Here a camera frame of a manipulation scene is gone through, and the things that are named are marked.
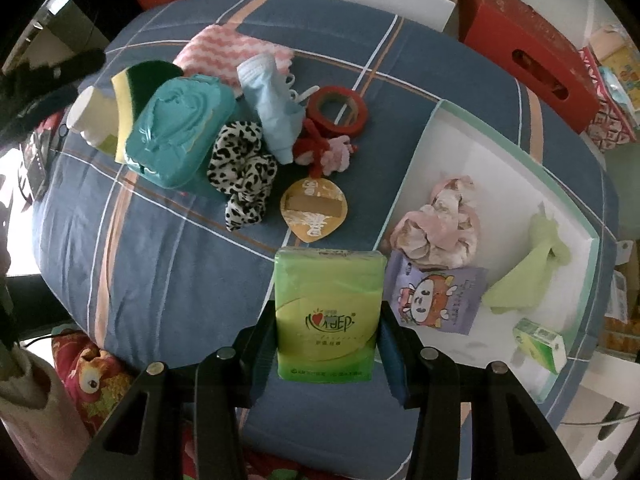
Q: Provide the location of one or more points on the dark cabinet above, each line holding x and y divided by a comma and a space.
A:
45, 25

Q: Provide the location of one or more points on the beige gift bag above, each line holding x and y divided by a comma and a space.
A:
610, 45

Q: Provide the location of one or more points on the purple cartoon packet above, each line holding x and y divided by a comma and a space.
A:
435, 300

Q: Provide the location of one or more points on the red and pink yarn flower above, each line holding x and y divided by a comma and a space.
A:
335, 157

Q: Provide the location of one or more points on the yellow-green cloth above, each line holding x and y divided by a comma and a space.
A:
525, 280

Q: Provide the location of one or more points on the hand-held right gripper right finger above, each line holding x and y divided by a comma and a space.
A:
392, 365

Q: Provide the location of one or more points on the brown cardboard box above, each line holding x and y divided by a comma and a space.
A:
622, 330

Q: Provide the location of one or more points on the small green carton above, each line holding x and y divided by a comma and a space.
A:
540, 342

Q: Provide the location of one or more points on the large green tissue pack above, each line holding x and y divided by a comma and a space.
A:
325, 310

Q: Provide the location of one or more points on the white pill bottle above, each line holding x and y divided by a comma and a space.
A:
95, 120

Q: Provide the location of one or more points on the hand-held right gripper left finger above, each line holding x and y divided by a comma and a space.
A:
262, 370

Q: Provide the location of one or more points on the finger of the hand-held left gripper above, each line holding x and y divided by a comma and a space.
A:
30, 115
60, 72

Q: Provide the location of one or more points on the light blue packet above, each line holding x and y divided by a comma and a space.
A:
617, 85

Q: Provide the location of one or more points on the red tape roll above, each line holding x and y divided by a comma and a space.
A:
340, 129

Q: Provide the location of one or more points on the pink floral scrunchie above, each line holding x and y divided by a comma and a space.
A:
435, 230

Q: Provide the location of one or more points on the white tray with green rim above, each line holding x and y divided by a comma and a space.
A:
475, 150

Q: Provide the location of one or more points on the red floral cushion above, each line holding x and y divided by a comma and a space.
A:
95, 380

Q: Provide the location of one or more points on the leopard print scrunchie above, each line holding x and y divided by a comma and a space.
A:
240, 170

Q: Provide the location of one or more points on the golden fan-shaped card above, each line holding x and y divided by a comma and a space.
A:
312, 210

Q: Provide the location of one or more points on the person's pink fuzzy clothing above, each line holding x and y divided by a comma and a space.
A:
45, 435

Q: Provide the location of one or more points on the red patterned gift box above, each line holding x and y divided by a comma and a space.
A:
607, 125

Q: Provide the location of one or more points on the teal plastic box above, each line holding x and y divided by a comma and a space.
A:
175, 130

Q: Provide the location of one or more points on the red cardboard box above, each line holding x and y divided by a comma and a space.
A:
520, 30

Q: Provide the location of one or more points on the yellow and green sponge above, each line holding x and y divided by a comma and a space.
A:
122, 110

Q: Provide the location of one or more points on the pink striped cloth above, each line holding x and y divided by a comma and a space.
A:
220, 50

